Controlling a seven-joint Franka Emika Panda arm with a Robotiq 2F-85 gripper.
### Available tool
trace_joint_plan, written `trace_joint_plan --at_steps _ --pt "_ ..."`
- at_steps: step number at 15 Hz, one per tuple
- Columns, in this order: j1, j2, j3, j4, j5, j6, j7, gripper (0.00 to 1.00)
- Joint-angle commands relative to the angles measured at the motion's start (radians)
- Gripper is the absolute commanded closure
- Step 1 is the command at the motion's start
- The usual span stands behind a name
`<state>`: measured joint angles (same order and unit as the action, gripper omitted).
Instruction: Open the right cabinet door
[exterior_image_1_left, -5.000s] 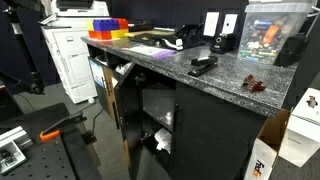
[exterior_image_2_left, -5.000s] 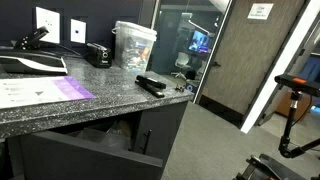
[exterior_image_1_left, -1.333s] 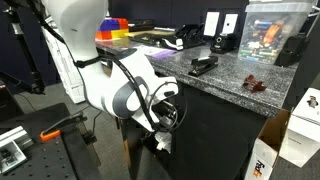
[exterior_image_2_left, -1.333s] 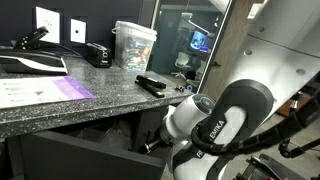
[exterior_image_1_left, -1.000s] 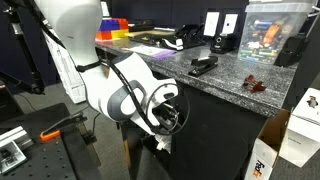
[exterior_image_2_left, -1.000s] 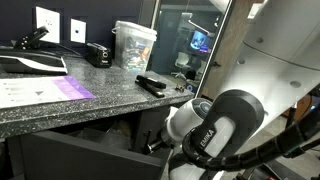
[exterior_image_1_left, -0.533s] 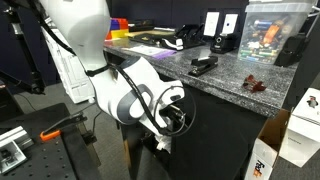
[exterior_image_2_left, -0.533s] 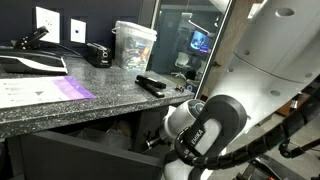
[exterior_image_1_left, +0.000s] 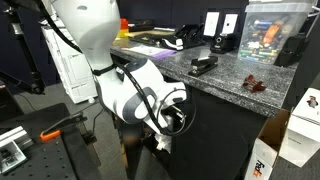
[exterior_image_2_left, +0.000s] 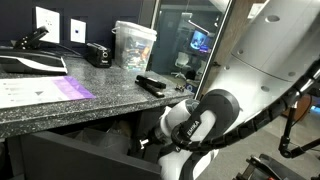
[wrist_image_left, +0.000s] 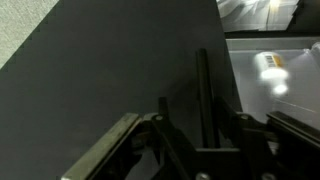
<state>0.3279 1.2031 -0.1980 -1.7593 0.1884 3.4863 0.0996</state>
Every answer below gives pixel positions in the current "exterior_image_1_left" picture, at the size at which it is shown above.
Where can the purple paper sheet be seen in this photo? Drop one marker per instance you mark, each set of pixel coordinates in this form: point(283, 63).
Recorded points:
point(163, 53)

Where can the clear plastic marker bin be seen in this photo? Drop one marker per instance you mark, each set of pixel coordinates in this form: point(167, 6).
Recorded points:
point(273, 36)

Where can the brown hair claw clip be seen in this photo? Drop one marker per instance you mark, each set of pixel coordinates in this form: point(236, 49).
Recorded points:
point(253, 85)

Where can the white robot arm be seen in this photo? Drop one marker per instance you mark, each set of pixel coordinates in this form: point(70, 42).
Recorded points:
point(96, 33)

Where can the cardboard FedEx box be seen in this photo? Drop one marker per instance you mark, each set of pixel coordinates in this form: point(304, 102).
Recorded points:
point(263, 160)

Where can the orange yellow bottle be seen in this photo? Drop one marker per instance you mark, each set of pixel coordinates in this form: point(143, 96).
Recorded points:
point(124, 28)

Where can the black camera tripod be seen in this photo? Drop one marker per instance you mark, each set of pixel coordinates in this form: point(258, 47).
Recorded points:
point(25, 50)

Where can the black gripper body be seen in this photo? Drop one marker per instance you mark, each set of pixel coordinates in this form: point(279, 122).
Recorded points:
point(175, 116)

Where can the black desk holder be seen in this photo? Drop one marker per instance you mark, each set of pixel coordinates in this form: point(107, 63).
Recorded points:
point(291, 50)

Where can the black stapler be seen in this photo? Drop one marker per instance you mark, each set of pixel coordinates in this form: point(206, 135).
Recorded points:
point(203, 65)

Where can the white card black frame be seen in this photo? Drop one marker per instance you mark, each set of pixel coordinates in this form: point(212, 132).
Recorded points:
point(211, 23)
point(230, 23)

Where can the silver corner bracket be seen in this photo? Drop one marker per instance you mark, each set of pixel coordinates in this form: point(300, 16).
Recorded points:
point(11, 156)

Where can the black desk tray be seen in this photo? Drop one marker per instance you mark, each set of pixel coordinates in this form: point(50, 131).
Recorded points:
point(150, 37)

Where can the black perforated breadboard plate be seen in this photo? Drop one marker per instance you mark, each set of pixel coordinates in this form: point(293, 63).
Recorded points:
point(43, 163)

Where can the orange black table clamp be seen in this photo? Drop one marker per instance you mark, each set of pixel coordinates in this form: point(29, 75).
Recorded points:
point(50, 135)

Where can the aluminium profile rail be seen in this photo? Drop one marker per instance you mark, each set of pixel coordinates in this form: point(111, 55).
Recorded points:
point(13, 136)

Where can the black tape dispenser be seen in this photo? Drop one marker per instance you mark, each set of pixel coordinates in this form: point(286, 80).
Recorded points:
point(186, 35)

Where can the black cabinet door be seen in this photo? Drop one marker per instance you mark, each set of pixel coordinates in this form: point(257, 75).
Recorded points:
point(220, 140)

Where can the white printer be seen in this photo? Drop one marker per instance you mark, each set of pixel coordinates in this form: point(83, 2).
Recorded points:
point(73, 73)

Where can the white penguin box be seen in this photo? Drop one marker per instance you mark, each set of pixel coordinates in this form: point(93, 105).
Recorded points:
point(300, 140)

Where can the black cabinet granite counter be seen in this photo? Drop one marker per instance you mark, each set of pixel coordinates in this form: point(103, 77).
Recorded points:
point(216, 76)

